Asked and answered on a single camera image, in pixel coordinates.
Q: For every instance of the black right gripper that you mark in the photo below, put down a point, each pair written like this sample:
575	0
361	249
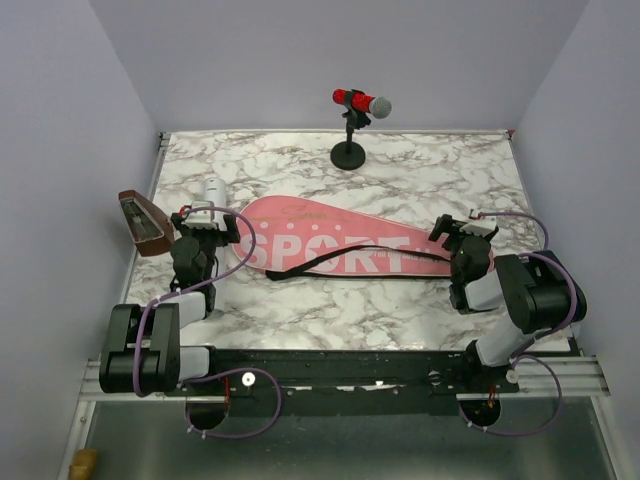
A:
446	223

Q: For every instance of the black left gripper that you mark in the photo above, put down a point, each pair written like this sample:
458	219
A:
231	235

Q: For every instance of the pink racket bag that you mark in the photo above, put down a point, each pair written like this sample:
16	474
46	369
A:
295	236

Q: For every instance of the white shuttlecock tube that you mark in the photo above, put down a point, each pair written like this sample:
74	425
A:
215	192

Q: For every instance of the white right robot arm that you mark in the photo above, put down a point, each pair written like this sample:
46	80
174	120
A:
540	296

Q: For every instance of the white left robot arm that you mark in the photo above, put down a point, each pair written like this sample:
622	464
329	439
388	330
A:
142	353

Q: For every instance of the brown wooden metronome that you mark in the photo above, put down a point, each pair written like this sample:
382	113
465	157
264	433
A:
151	229

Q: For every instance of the black microphone stand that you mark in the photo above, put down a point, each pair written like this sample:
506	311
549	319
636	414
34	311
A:
348	155

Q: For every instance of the red microphone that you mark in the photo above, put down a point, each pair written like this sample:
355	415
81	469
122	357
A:
378	107

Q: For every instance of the yellow wooden block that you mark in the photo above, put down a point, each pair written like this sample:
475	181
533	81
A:
83	464

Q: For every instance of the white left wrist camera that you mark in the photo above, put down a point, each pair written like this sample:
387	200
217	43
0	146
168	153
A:
199	215

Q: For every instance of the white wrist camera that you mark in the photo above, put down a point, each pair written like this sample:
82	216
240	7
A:
199	215
480	224

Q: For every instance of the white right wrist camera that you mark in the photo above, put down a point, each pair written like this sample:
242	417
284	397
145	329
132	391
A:
480	224

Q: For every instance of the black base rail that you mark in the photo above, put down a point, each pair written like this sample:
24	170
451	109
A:
257	383

